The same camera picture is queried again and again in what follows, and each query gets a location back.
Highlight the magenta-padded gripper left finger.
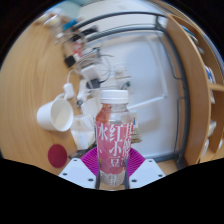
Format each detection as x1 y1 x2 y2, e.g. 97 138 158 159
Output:
58 147 101 190

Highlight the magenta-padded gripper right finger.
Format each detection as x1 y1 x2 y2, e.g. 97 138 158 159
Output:
125 147 166 190

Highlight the pink-labelled clear drink bottle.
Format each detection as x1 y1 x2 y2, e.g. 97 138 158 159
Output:
95 89 134 188

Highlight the white adapter block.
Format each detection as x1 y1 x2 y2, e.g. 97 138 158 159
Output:
81 64 98 81

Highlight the white cup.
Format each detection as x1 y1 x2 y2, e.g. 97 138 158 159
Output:
36 96 75 133

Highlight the flat round red coaster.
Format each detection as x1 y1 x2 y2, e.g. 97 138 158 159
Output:
47 143 69 169

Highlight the grey metal frame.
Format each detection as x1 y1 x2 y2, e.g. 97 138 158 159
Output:
71 11 192 168

